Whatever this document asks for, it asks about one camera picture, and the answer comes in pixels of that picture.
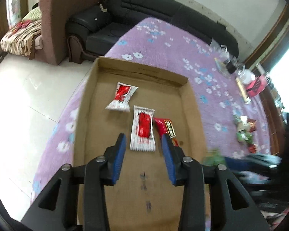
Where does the green snack packet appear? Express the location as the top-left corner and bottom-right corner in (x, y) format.
(202, 149), (226, 166)

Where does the yellow biscuit packet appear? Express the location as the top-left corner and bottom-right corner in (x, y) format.
(233, 115), (250, 132)

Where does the dark red foil snack bag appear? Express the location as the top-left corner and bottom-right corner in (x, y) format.
(246, 118), (257, 132)

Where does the red snack packet with logo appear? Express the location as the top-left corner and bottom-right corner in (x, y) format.
(247, 143), (258, 154)

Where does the red snack bar packet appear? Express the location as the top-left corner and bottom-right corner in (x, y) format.
(153, 117), (179, 146)

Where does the white red snack packet lower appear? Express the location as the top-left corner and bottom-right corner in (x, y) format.
(130, 105), (155, 152)

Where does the white red snack packet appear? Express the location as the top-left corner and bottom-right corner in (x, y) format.
(105, 82), (138, 112)
(130, 105), (155, 152)

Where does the green candy wrapper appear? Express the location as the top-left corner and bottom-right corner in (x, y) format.
(236, 131), (253, 144)

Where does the purple floral tablecloth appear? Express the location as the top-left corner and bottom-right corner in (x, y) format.
(29, 16), (274, 231)

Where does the shallow cardboard box tray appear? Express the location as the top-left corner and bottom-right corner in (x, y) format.
(73, 57), (206, 230)

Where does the white red snack packet upper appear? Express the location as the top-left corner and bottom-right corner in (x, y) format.
(105, 82), (138, 112)

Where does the cream long tube package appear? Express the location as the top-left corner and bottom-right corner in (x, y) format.
(235, 77), (251, 104)

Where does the pink fuzzy pouch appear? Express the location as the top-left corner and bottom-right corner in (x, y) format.
(245, 75), (267, 98)

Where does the white plastic lid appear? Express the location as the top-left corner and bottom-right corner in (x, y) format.
(238, 69), (256, 85)

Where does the olive green booklet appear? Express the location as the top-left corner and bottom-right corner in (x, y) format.
(214, 57), (231, 79)

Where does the black round container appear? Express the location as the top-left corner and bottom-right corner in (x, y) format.
(226, 59), (236, 74)

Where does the clear plastic cup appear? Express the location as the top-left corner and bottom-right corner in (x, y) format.
(218, 44), (231, 59)

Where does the black leather sofa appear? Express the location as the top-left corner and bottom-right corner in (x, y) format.
(66, 0), (239, 64)

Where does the wooden cabinet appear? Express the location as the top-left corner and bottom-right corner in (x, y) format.
(244, 4), (289, 155)

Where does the floral blanket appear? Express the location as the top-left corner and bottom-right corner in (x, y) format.
(0, 6), (42, 58)

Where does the brown armchair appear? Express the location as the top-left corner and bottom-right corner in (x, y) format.
(38, 0), (99, 65)

